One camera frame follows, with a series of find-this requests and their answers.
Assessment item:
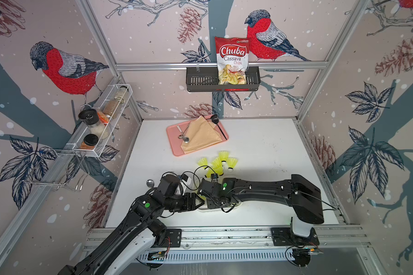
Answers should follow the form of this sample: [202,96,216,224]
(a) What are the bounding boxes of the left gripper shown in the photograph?
[164,191,205,212]

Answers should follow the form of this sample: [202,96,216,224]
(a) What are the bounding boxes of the white storage box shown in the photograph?
[197,198,242,212]

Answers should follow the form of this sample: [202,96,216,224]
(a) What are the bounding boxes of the yellow shuttlecock six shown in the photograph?
[226,157,238,171]

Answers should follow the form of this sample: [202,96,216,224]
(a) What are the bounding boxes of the yellow shuttlecock five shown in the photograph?
[219,151,229,163]

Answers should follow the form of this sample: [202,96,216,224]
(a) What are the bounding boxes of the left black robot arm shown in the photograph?
[59,174,205,275]

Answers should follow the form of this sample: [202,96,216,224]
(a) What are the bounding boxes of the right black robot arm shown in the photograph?
[198,174,324,225]

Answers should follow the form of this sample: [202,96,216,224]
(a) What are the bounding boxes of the yellow shuttlecock seven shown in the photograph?
[197,158,209,169]

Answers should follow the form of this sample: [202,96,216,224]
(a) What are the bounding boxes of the yellow cloth napkin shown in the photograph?
[181,116,223,154]

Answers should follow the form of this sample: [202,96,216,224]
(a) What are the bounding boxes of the pink plastic tray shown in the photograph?
[166,115,229,157]

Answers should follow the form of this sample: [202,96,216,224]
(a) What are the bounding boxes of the black ladle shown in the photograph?
[210,114,228,140]

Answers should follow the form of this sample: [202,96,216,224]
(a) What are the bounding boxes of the small orange spice jar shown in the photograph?
[79,134,99,150]

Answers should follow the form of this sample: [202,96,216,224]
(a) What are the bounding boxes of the tall spice bottle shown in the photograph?
[103,86,128,119]

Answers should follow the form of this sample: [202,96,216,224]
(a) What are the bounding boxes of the black lid spice jar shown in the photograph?
[78,108,110,140]

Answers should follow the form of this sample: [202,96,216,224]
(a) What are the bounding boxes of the chuba cassava chips bag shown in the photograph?
[215,37,250,85]

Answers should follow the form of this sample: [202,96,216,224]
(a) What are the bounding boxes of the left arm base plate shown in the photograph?
[152,229,182,248]

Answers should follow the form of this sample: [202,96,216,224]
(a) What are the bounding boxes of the white handled spoon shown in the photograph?
[176,124,190,143]

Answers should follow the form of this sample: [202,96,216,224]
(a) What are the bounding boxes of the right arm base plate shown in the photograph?
[270,227,320,247]

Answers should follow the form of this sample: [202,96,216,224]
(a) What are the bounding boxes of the clear wall shelf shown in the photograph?
[64,84,133,158]

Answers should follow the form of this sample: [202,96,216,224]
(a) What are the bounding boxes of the black wall basket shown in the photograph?
[186,67,261,92]

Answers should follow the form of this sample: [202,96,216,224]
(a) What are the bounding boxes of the wire hook rack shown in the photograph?
[22,149,88,192]

